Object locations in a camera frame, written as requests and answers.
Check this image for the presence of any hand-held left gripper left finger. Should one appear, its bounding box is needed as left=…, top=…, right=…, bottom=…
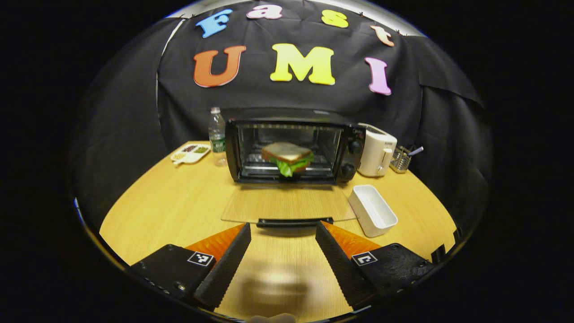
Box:
left=130, top=223, right=252, bottom=310

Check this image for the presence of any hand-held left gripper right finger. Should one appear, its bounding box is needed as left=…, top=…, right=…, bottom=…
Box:
left=315, top=221, right=435, bottom=310

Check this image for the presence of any black electric oven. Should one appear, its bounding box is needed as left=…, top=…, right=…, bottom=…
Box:
left=221, top=118, right=366, bottom=230

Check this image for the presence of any lettuce sandwich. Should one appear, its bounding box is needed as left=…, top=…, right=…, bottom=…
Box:
left=261, top=142, right=315, bottom=178

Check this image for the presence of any white rectangular tray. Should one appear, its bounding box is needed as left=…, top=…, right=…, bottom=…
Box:
left=348, top=184, right=399, bottom=238

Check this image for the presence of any white toaster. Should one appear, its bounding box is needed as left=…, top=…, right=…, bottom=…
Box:
left=357, top=123, right=398, bottom=178

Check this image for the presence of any white sectioned snack plate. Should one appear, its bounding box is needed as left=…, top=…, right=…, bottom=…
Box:
left=170, top=143, right=212, bottom=165

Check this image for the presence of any clear water bottle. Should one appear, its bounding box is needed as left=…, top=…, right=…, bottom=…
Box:
left=208, top=107, right=227, bottom=167

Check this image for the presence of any wire mesh utensil holder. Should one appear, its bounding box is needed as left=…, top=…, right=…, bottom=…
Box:
left=389, top=146, right=412, bottom=174

